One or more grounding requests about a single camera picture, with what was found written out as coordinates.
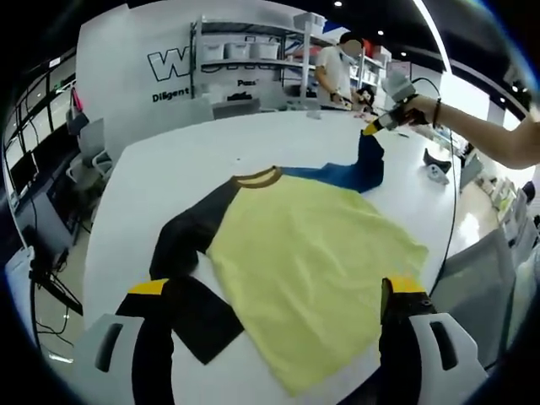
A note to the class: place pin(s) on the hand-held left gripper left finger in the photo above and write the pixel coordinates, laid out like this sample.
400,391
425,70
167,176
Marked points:
109,346

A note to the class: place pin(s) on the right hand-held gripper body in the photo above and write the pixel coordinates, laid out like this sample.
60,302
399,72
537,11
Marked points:
401,88

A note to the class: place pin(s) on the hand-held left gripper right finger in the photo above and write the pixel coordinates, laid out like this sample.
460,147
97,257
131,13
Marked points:
426,341

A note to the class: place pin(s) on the yellow black blue garment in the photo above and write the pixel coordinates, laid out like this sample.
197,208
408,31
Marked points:
304,274

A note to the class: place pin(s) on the person's right hand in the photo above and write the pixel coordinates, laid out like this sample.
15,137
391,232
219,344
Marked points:
422,111

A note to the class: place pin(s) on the pink sign board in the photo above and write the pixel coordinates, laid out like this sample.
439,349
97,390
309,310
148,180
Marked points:
400,71

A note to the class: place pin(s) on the white ceiling light strip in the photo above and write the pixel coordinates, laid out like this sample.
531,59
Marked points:
434,34

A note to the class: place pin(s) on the white headset device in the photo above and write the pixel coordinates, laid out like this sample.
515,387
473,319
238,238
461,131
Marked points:
436,171

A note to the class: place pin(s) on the small white box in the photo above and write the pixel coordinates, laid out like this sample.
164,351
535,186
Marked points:
314,115

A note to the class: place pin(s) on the grey mesh chair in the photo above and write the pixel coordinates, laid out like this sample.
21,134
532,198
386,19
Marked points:
481,287

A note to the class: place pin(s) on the metal shelf rack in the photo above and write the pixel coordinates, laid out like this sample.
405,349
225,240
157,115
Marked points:
306,63

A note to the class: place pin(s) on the white storage bin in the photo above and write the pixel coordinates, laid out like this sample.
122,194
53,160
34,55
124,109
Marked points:
213,50
265,50
237,50

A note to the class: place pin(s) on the black shelf items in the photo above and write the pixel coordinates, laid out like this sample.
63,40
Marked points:
239,96

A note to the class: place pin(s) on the black monitor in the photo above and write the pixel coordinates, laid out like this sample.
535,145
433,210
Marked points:
23,171

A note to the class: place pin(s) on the white office chair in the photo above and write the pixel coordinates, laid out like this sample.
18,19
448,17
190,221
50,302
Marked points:
93,143

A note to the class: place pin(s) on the white lettered partition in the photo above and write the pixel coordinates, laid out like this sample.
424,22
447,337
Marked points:
126,101

